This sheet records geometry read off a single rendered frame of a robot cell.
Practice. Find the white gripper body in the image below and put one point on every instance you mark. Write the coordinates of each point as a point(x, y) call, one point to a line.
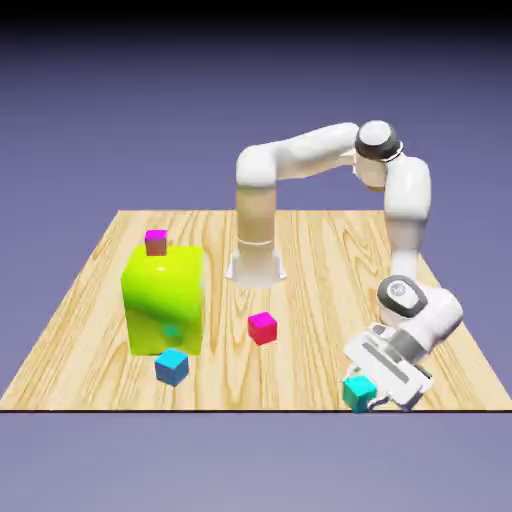
point(386, 366)

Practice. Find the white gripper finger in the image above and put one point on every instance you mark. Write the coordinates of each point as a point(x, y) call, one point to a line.
point(378, 402)

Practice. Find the small teal cube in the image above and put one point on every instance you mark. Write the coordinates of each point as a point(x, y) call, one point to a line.
point(358, 392)

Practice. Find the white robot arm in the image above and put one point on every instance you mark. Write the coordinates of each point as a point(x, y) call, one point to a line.
point(408, 192)

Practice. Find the small red cube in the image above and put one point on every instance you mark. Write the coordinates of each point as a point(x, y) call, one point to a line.
point(262, 328)

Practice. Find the small blue cube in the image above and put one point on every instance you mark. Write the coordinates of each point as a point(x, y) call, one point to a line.
point(172, 366)

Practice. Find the small magenta cube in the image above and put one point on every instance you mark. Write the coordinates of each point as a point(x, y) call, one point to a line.
point(156, 242)

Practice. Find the large yellow-green box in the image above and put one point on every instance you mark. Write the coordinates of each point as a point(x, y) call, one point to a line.
point(163, 300)

